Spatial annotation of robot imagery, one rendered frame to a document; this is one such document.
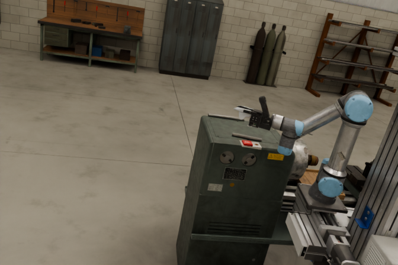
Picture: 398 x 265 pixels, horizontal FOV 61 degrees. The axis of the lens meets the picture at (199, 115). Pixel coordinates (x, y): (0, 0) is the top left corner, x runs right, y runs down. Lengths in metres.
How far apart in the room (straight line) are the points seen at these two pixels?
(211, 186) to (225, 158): 0.23
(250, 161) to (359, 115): 0.83
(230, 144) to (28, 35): 7.54
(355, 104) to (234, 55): 7.58
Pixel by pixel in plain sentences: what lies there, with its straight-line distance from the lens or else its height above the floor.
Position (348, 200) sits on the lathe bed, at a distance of 2.87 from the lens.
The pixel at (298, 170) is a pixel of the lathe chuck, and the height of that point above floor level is 1.06.
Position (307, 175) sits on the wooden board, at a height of 0.89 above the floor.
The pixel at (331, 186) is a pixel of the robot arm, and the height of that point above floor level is 1.34.
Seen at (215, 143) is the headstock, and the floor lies 1.25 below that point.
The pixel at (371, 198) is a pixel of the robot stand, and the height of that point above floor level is 1.33.
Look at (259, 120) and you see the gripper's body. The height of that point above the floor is 1.56.
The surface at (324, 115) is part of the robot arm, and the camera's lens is 1.88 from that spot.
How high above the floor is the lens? 2.14
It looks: 20 degrees down
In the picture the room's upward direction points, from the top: 11 degrees clockwise
